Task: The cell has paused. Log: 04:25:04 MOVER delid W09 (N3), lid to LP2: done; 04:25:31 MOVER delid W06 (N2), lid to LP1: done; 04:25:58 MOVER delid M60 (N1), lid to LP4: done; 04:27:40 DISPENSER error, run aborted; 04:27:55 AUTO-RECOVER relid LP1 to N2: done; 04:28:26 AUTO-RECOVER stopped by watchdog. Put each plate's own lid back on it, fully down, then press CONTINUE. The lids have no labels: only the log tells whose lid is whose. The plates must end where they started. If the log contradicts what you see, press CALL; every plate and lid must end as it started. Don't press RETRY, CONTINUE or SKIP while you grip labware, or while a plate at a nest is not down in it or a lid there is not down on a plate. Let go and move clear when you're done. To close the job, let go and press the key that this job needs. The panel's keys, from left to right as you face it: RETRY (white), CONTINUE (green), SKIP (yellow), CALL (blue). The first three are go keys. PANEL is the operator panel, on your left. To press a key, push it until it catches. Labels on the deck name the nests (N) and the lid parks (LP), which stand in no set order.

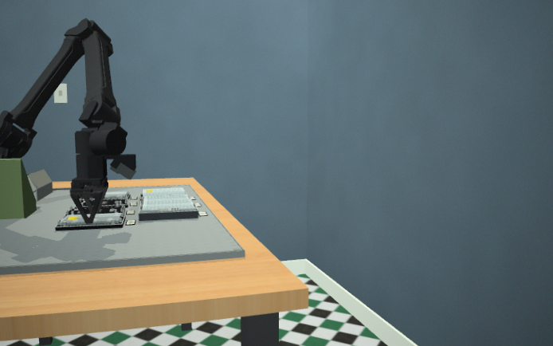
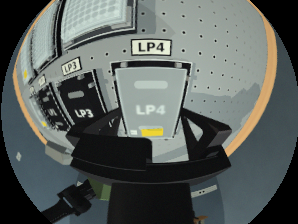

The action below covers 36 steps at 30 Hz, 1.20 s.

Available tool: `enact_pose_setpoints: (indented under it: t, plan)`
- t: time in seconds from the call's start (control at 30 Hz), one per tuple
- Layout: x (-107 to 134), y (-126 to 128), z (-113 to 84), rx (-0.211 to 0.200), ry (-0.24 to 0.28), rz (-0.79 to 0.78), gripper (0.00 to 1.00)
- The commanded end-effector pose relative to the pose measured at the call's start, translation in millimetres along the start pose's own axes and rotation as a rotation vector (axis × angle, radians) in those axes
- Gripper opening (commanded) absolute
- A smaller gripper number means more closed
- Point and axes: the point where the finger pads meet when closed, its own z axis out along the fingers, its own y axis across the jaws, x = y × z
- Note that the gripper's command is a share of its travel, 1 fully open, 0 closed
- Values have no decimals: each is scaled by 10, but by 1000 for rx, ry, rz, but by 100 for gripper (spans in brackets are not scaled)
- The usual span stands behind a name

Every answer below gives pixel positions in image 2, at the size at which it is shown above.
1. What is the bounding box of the grey button panel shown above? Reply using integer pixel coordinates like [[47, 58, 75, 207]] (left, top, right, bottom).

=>
[[39, 131, 73, 165]]

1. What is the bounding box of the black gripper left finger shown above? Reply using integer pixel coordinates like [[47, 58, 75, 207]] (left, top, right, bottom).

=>
[[70, 107, 121, 136]]

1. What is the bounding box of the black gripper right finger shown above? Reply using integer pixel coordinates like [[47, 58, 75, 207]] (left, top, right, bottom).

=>
[[180, 108, 232, 160]]

